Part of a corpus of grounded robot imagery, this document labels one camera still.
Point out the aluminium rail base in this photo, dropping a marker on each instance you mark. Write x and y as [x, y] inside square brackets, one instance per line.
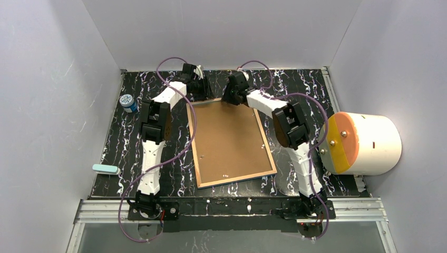
[230, 225]

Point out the small blue lidded jar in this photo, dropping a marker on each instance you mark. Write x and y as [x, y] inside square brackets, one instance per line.
[128, 103]

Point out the light blue eraser block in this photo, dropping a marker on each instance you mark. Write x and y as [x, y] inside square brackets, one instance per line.
[105, 169]

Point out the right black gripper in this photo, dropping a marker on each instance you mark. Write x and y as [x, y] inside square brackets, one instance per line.
[228, 94]

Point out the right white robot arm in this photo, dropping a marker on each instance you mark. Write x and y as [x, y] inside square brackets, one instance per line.
[292, 132]

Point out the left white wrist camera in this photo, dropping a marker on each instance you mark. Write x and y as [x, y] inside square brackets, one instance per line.
[199, 72]

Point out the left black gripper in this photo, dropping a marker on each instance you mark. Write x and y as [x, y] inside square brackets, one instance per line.
[203, 88]

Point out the white cylinder with orange face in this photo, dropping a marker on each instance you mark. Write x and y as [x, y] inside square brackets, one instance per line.
[359, 144]

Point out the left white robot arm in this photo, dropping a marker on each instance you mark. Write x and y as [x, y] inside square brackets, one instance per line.
[155, 130]

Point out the blue wooden picture frame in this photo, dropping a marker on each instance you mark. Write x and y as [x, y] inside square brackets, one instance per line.
[241, 178]

